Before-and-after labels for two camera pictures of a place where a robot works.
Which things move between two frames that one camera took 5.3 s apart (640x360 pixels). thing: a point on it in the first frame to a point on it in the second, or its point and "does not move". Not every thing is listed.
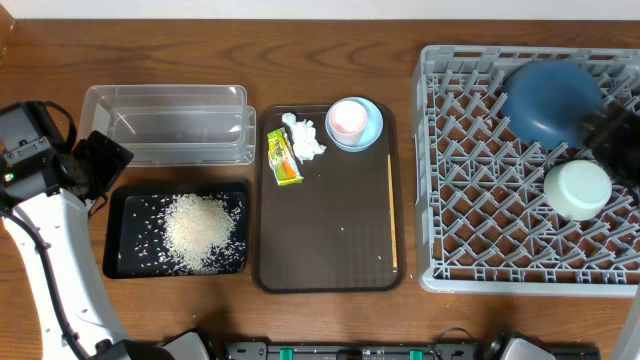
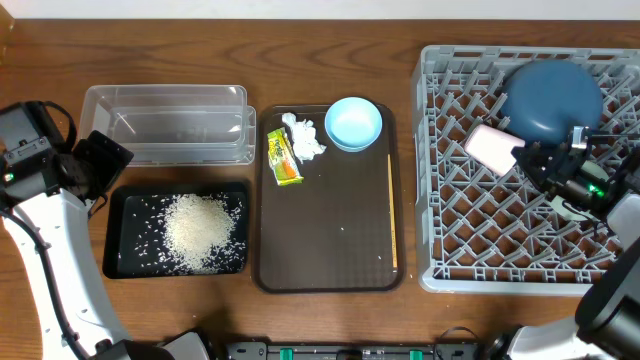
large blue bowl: x=545 y=103 does not move
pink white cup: x=348 y=120 to x=493 y=148
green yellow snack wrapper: x=282 y=158 does not move
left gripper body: x=99 y=166 does not move
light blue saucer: x=371 y=130 does not move
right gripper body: x=618 y=142 to x=569 y=180
